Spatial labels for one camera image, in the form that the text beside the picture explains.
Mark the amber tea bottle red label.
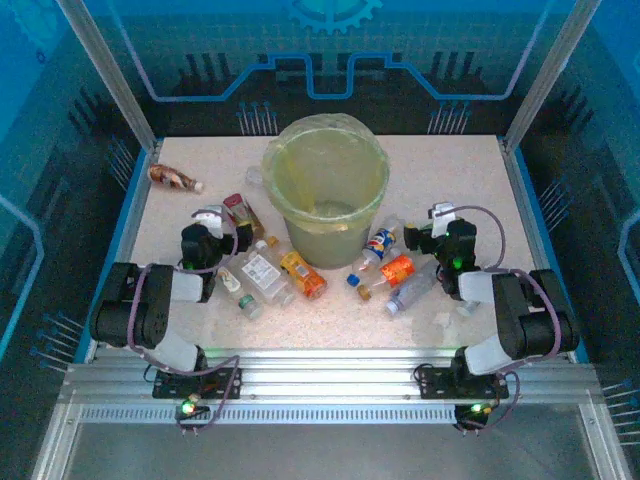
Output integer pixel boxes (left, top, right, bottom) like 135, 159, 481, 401
222, 193, 267, 237

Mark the bottle orange label orange cap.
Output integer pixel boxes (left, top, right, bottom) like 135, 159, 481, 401
357, 253, 418, 302

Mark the clear bottle white label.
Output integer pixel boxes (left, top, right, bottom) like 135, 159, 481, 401
241, 239, 296, 307

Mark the Pepsi bottle blue cap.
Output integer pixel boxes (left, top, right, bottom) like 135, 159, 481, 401
346, 225, 400, 289

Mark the small bottle green cap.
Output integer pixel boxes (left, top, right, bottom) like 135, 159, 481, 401
217, 266, 265, 321

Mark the clear bottle dotted grey label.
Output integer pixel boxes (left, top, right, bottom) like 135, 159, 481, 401
384, 258, 442, 318

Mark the orange juice bottle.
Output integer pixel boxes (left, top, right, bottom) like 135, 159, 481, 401
266, 235, 329, 301

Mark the brown chocolate drink bottle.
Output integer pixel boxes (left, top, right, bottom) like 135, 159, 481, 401
148, 163, 206, 194

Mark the plastic bin with green liner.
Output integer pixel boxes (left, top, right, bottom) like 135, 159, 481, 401
263, 113, 392, 270

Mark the left LED circuit board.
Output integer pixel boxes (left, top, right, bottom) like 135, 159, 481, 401
174, 392, 212, 436

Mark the led circuit board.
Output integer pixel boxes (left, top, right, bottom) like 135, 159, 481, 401
174, 392, 212, 436
453, 401, 497, 435

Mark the right LED circuit board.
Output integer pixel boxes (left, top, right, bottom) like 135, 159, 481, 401
453, 401, 497, 435

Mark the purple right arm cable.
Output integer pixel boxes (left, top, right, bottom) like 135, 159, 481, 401
452, 203, 569, 436

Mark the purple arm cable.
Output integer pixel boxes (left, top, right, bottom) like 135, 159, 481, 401
125, 205, 245, 437
452, 203, 569, 436

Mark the left aluminium side rail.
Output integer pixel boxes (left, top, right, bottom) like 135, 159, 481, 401
74, 138, 165, 364

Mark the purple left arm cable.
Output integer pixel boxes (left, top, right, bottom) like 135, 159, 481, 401
125, 205, 245, 437

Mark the aluminium mounting rail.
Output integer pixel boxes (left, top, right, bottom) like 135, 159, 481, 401
57, 346, 601, 407

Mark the slotted aluminium cable duct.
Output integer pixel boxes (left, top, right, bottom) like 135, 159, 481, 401
78, 405, 586, 426

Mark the right aluminium frame post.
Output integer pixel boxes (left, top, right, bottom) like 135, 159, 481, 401
501, 0, 601, 151

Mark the aluminium frame post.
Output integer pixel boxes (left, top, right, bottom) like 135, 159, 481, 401
56, 0, 164, 154
501, 0, 601, 151

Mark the left aluminium frame post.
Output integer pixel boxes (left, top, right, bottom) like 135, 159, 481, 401
56, 0, 164, 154

